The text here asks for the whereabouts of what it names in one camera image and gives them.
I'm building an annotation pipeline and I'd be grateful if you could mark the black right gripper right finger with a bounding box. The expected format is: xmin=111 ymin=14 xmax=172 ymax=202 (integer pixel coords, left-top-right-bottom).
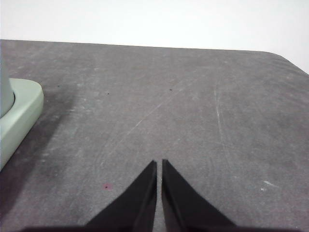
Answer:
xmin=161 ymin=159 xmax=239 ymax=232

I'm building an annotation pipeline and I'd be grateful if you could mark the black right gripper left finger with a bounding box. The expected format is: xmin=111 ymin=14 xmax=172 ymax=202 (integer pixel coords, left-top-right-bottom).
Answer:
xmin=82 ymin=160 xmax=158 ymax=232

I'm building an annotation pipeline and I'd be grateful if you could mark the mint green breakfast machine base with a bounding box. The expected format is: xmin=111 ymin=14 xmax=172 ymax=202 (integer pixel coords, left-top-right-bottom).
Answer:
xmin=0 ymin=78 xmax=45 ymax=171

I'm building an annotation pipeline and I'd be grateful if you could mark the mint green pot with handle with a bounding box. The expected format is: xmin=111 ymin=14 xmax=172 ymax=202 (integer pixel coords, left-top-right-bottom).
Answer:
xmin=0 ymin=41 xmax=15 ymax=119

